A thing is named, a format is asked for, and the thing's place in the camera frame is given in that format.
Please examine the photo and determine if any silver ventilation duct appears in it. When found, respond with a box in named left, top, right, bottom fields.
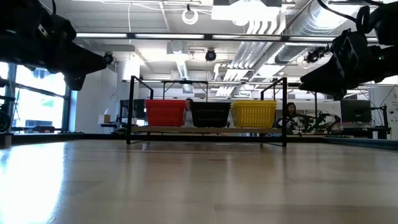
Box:
left=275, top=0, right=346, bottom=65

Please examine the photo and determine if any dark monitor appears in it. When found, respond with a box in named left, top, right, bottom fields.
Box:
left=340, top=99, right=373, bottom=124
left=119, top=98, right=147, bottom=123

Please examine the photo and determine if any window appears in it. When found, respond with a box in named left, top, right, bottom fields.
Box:
left=0, top=61, right=73, bottom=133

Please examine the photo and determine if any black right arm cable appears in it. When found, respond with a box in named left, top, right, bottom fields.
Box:
left=317, top=0, right=371, bottom=34

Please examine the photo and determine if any black aluminium rig frame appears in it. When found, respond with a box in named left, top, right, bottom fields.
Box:
left=11, top=132, right=398, bottom=151

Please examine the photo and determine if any white cable coil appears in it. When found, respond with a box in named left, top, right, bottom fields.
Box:
left=182, top=7, right=199, bottom=26

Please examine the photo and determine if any white ceiling light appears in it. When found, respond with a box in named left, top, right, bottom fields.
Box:
left=211, top=4, right=282, bottom=22

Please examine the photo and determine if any black stand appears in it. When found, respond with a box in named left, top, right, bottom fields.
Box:
left=371, top=105, right=390, bottom=140

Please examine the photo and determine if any LED light bar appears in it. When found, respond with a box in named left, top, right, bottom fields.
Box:
left=75, top=32, right=379, bottom=44

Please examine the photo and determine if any person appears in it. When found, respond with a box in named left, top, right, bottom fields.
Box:
left=183, top=98, right=196, bottom=128
left=278, top=101, right=301, bottom=135

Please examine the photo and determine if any yellow plastic basket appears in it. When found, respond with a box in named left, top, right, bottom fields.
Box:
left=229, top=99, right=277, bottom=105
left=230, top=103, right=277, bottom=129

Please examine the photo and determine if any small cardboard box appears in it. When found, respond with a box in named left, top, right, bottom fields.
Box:
left=98, top=108, right=112, bottom=124

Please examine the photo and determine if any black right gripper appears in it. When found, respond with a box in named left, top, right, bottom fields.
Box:
left=299, top=30, right=398, bottom=101

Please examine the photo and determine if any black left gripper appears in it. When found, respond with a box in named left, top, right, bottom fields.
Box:
left=0, top=14, right=108, bottom=91

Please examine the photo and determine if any wooden shelf with black legs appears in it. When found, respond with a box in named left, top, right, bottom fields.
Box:
left=126, top=75, right=289, bottom=148

